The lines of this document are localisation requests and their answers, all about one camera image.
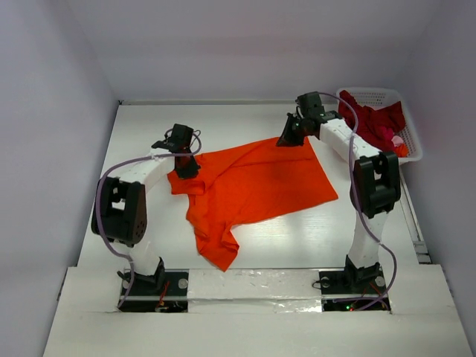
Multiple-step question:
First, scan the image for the orange t shirt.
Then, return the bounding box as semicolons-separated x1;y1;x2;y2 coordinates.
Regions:
167;138;338;271

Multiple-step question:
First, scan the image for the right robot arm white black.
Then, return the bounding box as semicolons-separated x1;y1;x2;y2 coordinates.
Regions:
277;91;401;296

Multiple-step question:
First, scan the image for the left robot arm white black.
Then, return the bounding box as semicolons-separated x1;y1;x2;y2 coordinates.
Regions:
91;123;202;297

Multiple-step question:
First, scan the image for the white plastic basket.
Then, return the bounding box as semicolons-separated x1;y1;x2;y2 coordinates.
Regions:
336;87;422;164

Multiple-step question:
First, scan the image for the dark red t shirt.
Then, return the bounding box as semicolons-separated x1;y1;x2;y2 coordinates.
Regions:
339;91;405;152

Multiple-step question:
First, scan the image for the pink cloth in basket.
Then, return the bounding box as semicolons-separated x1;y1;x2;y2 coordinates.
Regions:
379;126;404;149

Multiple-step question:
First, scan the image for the small orange cloth in basket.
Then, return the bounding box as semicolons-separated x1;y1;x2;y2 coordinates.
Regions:
393;144;409;158

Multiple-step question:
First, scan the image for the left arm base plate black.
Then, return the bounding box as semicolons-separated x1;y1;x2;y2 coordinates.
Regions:
119;269;189;313

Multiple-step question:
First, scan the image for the metal rail at table edge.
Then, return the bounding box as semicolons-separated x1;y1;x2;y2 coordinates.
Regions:
400;173;433;265

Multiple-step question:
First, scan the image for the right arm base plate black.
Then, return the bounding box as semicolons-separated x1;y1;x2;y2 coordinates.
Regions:
312;269;390;312

